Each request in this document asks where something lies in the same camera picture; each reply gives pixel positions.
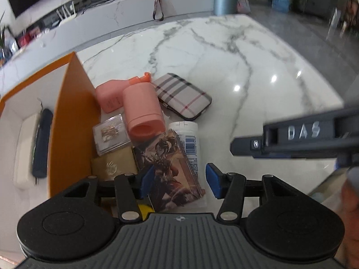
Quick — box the pink cylindrical cup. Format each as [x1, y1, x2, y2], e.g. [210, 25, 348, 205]
[122, 85, 166, 141]

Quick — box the dark blue oblong case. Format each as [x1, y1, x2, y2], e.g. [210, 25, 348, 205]
[32, 108, 54, 178]

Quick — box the white plastic bottle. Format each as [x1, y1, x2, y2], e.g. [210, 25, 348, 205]
[167, 120, 208, 206]

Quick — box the illustrated card box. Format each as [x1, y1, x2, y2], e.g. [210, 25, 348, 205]
[132, 129, 206, 212]

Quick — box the gold square box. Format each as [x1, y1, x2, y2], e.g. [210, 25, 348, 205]
[90, 146, 141, 181]

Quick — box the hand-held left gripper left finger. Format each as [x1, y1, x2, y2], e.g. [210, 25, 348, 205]
[56, 165, 155, 224]

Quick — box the plaid hard case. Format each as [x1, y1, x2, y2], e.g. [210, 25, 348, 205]
[151, 73, 213, 121]

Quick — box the yellow flat item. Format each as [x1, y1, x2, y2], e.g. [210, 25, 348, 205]
[140, 204, 154, 221]

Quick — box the orange cardboard box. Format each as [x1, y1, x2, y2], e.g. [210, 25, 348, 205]
[0, 52, 102, 201]

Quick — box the clear plastic box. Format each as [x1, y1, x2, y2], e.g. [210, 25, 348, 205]
[92, 114, 132, 156]

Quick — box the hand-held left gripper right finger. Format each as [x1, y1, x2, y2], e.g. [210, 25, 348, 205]
[206, 163, 305, 225]

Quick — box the white oblong case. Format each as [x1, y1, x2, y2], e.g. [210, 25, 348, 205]
[13, 112, 41, 189]

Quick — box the white router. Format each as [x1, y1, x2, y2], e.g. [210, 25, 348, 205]
[55, 1, 78, 25]

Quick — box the white marble cabinet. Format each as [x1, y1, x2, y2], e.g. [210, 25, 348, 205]
[0, 0, 216, 76]

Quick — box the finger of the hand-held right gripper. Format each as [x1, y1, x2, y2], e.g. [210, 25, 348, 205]
[230, 134, 265, 159]

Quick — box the pink flat bottle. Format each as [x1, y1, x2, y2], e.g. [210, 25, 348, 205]
[95, 72, 153, 114]

